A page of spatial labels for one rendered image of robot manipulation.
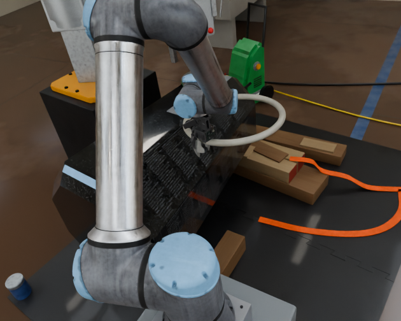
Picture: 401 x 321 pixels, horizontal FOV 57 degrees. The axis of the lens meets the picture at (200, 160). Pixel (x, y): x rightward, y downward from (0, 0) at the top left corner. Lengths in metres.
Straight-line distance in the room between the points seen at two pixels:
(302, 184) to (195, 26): 1.84
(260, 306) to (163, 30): 0.80
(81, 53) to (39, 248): 1.32
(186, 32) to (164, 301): 0.60
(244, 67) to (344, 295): 2.07
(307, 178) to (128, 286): 1.92
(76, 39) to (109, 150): 1.82
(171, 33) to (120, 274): 0.55
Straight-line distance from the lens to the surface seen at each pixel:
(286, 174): 2.53
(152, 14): 0.86
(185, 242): 0.86
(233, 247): 2.20
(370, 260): 2.37
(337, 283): 2.24
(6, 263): 2.81
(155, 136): 1.93
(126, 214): 0.88
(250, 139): 1.59
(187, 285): 0.80
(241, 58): 3.43
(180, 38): 0.89
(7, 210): 3.20
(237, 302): 1.08
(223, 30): 4.85
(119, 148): 0.86
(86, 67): 2.69
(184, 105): 1.37
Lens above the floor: 1.87
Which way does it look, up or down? 38 degrees down
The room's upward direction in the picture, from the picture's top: 9 degrees counter-clockwise
